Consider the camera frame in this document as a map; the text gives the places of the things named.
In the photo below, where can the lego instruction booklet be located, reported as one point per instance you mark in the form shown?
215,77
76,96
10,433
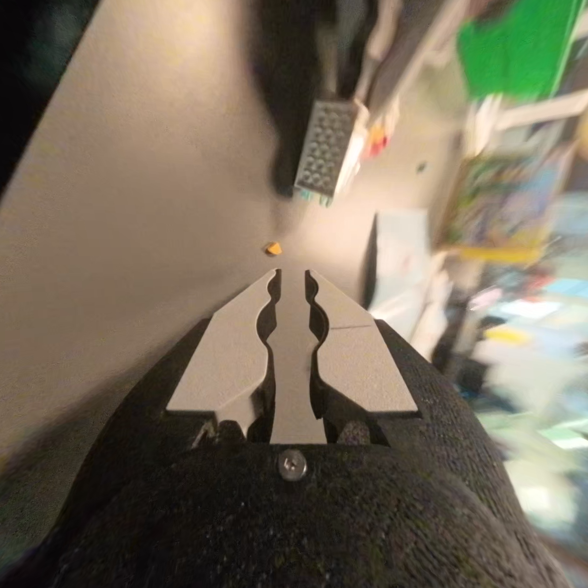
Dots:
399,257

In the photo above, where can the orange lego piece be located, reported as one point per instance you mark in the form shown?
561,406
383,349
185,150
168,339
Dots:
274,248

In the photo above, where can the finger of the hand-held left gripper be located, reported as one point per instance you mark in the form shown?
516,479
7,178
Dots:
404,46

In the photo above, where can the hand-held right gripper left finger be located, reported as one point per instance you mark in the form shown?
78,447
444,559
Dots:
220,363

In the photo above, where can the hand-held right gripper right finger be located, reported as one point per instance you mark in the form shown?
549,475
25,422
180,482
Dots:
363,367

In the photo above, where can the colourful lego box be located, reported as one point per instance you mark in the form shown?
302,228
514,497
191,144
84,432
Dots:
500,206

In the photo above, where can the white lego model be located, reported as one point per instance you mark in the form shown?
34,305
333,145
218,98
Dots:
324,147

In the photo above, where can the green board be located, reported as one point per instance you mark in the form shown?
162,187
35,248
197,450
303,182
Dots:
519,46

